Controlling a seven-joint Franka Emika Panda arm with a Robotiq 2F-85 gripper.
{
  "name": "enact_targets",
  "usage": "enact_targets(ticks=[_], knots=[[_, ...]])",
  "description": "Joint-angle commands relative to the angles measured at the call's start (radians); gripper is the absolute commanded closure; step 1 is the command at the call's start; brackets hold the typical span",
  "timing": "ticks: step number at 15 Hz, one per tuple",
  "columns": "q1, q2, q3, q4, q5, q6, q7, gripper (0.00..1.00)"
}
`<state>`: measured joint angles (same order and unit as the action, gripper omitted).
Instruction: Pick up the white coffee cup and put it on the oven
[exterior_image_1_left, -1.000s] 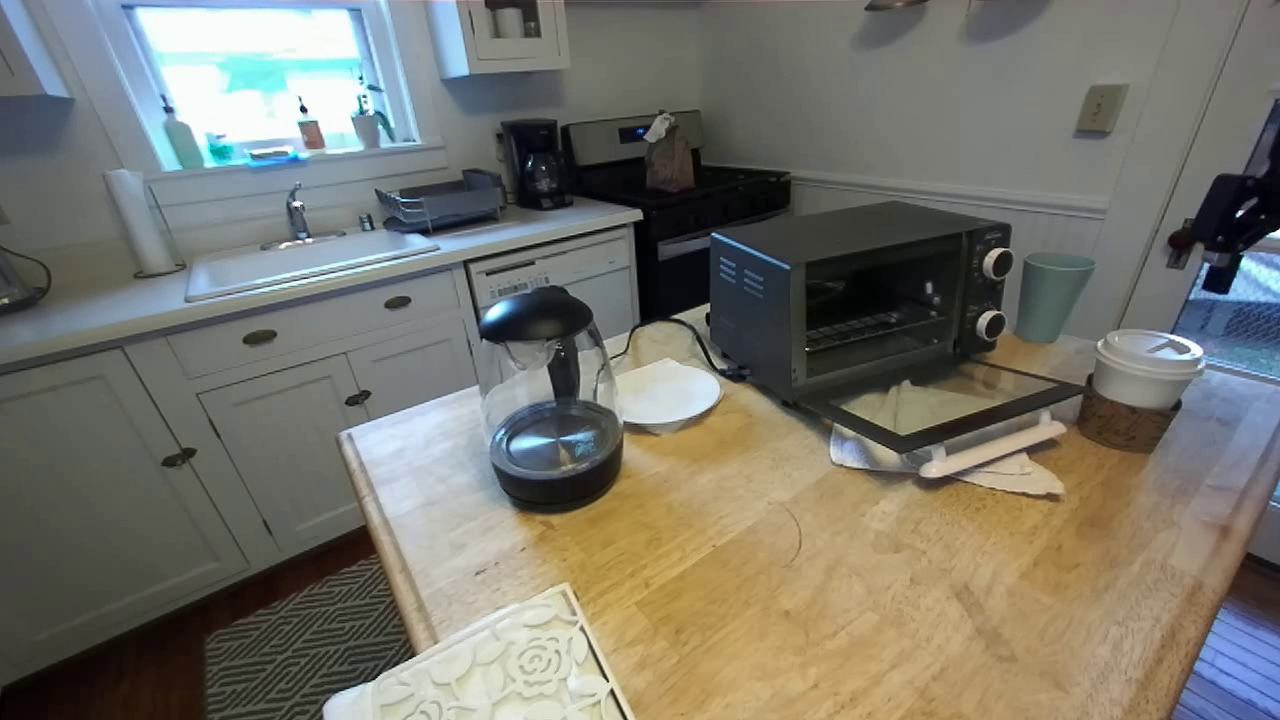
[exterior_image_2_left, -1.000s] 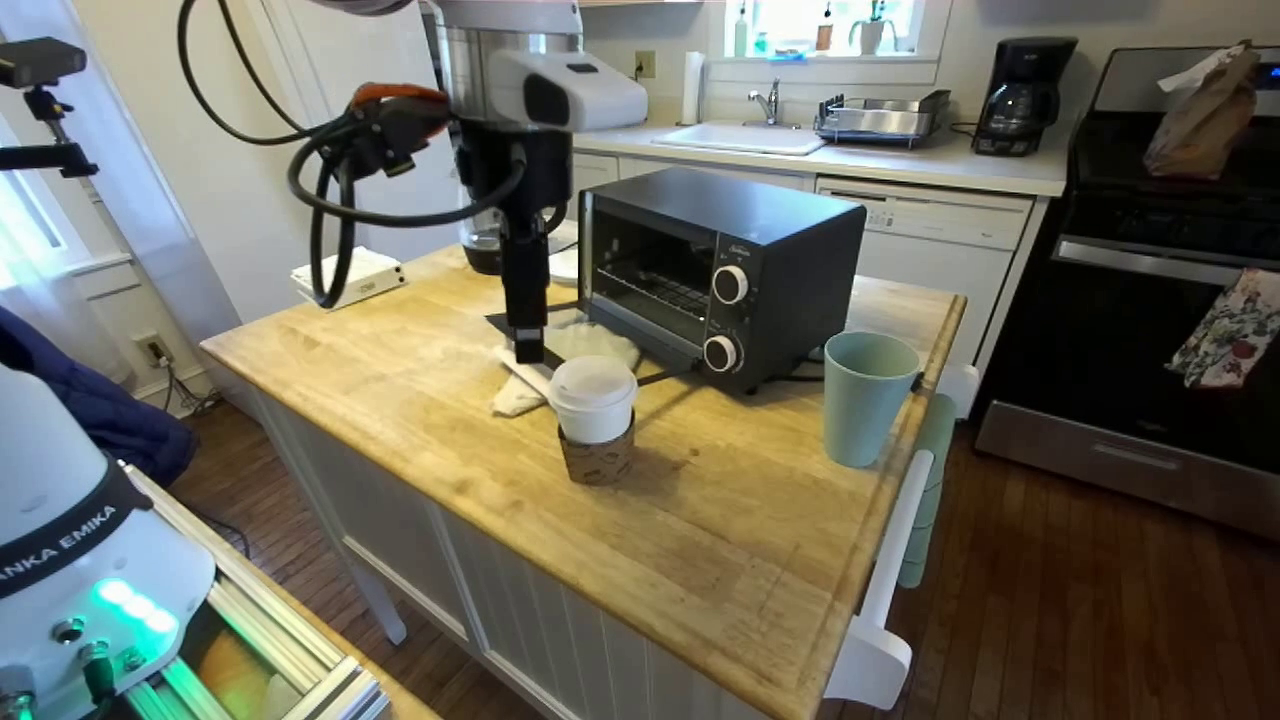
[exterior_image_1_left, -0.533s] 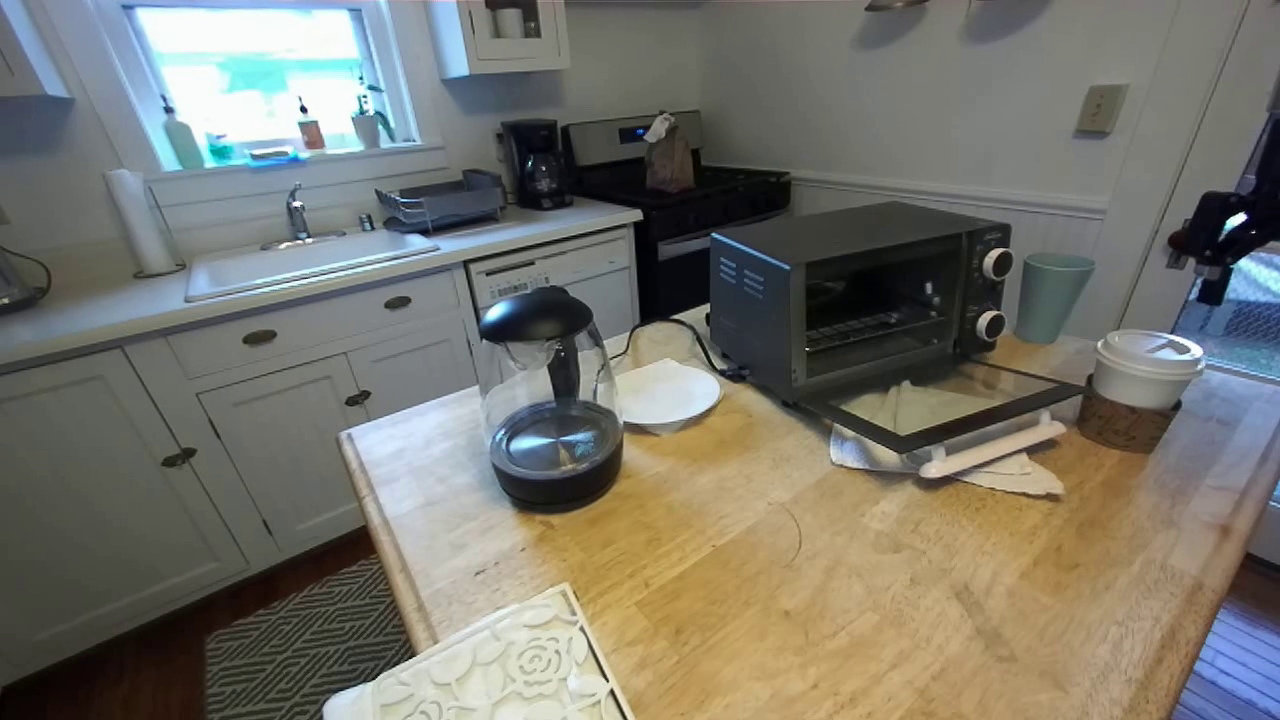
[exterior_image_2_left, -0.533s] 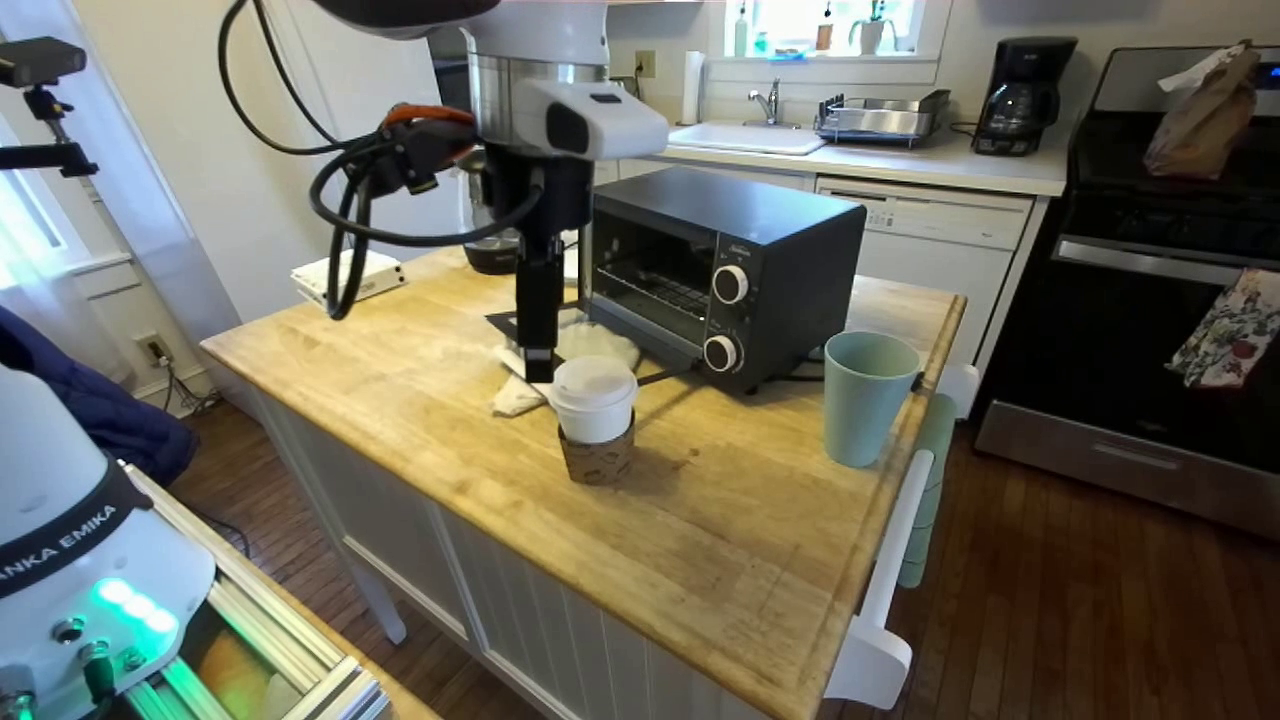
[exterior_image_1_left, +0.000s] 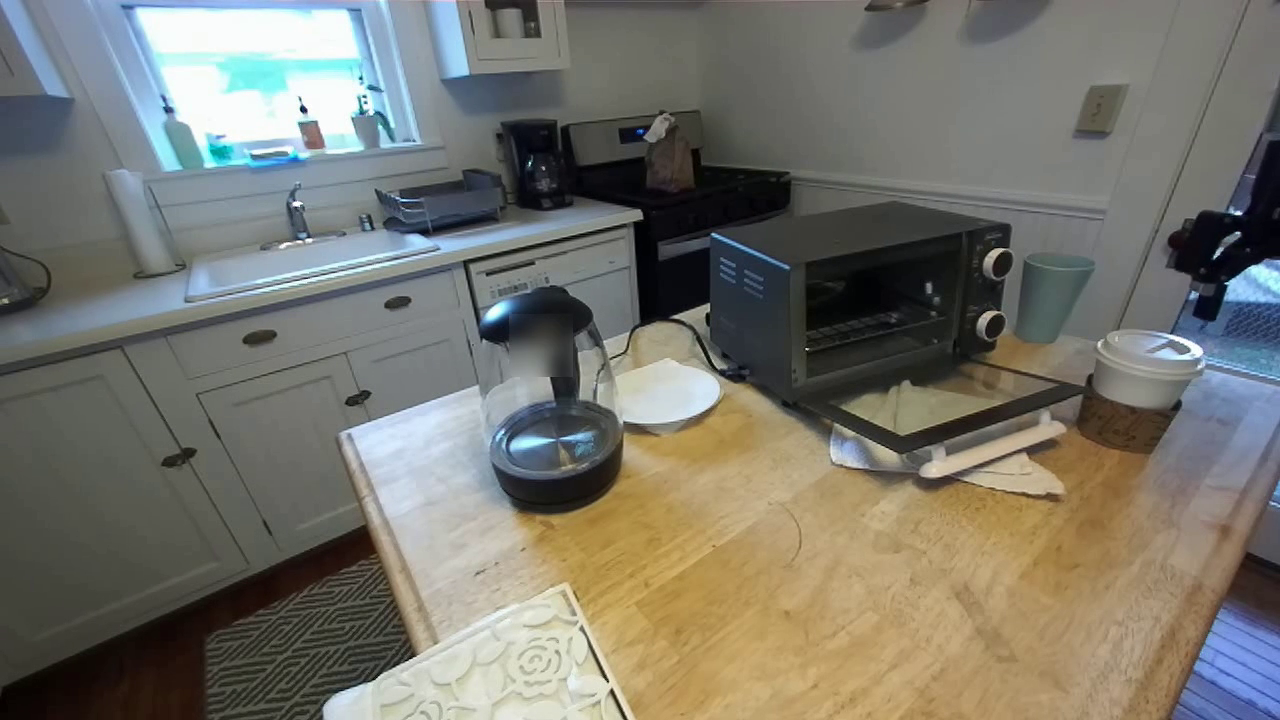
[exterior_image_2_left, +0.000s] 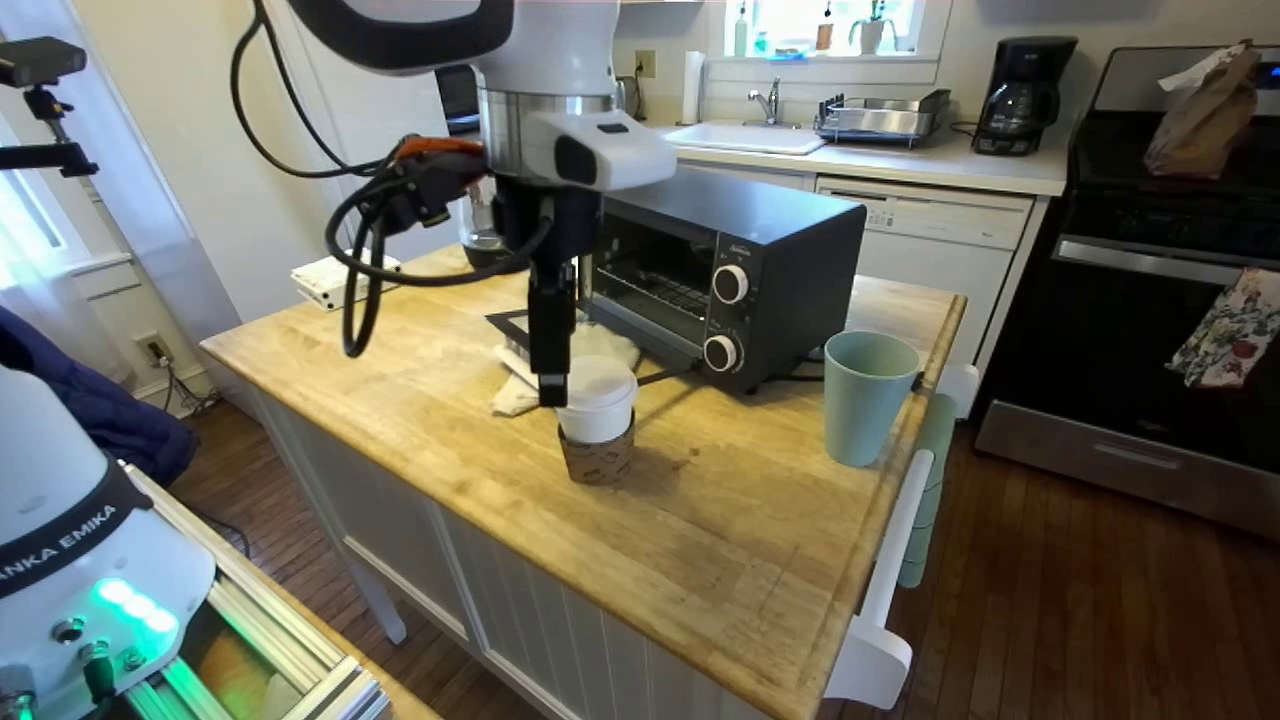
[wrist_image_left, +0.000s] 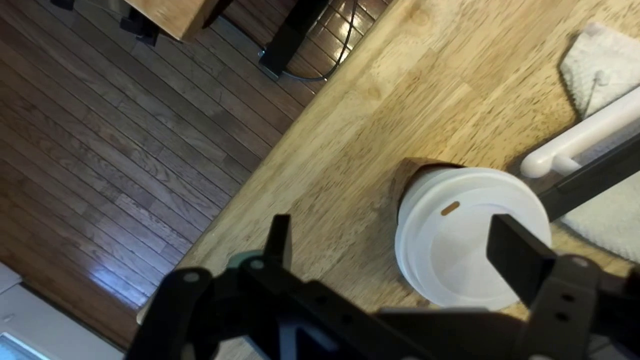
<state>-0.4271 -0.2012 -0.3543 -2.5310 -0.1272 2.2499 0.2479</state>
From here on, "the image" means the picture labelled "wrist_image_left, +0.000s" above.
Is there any white coffee cup with lid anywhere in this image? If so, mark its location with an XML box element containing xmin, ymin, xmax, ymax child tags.
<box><xmin>393</xmin><ymin>166</ymin><xmax>554</xmax><ymax>312</ymax></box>

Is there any black toaster oven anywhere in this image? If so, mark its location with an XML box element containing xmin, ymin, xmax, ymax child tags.
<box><xmin>517</xmin><ymin>85</ymin><xmax>640</xmax><ymax>222</ymax></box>

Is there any white knitted cloth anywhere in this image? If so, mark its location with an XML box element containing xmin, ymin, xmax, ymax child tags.
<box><xmin>557</xmin><ymin>22</ymin><xmax>640</xmax><ymax>265</ymax></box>

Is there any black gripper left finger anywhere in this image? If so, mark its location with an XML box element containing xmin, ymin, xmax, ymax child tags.
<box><xmin>261</xmin><ymin>212</ymin><xmax>293</xmax><ymax>267</ymax></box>

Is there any wooden box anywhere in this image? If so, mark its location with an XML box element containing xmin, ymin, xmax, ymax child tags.
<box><xmin>122</xmin><ymin>0</ymin><xmax>221</xmax><ymax>42</ymax></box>

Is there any brown cork cup sleeve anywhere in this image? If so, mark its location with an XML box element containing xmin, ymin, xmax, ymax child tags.
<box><xmin>388</xmin><ymin>156</ymin><xmax>465</xmax><ymax>222</ymax></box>

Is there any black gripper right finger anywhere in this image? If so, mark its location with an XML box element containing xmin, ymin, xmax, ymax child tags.
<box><xmin>486</xmin><ymin>212</ymin><xmax>560</xmax><ymax>308</ymax></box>

